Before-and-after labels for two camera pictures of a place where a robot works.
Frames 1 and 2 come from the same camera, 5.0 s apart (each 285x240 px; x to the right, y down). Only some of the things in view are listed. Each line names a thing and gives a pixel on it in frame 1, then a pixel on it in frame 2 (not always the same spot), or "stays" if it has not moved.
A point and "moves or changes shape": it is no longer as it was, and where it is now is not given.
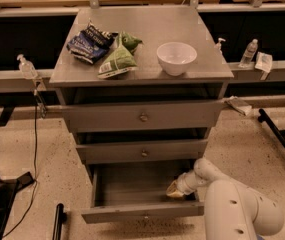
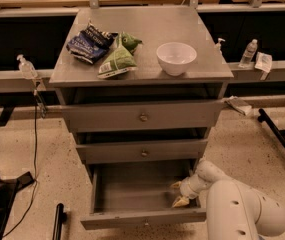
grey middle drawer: [141, 151] stays
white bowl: [175, 57] stays
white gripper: [184, 185] to [188, 188]
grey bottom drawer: [138, 190] moves or changes shape
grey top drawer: [143, 116] stays
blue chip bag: [92, 44] stays
